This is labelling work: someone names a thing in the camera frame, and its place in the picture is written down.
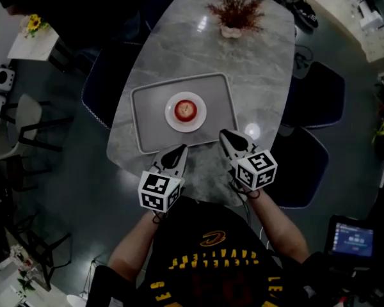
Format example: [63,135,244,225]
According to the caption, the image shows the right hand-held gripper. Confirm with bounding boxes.
[218,129,278,192]

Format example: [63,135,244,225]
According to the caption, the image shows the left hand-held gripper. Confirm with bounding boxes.
[138,145,190,214]

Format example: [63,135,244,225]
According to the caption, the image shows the white plate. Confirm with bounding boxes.
[164,91,208,134]

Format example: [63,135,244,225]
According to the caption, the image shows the red apple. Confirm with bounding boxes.
[173,99,198,123]

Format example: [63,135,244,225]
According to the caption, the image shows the person's left forearm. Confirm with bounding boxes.
[106,210,164,283]

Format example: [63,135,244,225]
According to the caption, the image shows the person's right forearm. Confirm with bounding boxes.
[242,188,311,264]

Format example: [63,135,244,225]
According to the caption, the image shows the grey rectangular tray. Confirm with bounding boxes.
[129,72,239,155]

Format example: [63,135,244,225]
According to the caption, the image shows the person's black printed jersey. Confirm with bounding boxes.
[85,196,308,307]

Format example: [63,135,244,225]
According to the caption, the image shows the red dried plant in pot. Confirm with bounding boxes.
[205,0,270,40]

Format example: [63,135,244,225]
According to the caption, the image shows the dark red chair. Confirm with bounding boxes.
[4,155,54,193]

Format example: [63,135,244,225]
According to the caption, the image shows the black and white bag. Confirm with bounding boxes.
[274,0,319,29]

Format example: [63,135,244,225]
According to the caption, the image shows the beige chair black legs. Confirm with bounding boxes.
[0,94,75,162]

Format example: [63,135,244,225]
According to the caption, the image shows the white side table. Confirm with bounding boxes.
[6,25,60,62]

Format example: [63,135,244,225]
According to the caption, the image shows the yellow sunflower bouquet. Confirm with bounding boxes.
[20,13,51,38]

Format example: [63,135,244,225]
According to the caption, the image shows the white table with flowers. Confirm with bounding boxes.
[0,244,54,307]

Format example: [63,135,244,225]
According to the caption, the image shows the black wrist cord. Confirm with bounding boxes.
[151,210,168,225]
[230,178,261,201]

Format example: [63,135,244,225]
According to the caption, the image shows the black floor cables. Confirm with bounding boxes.
[293,44,315,77]

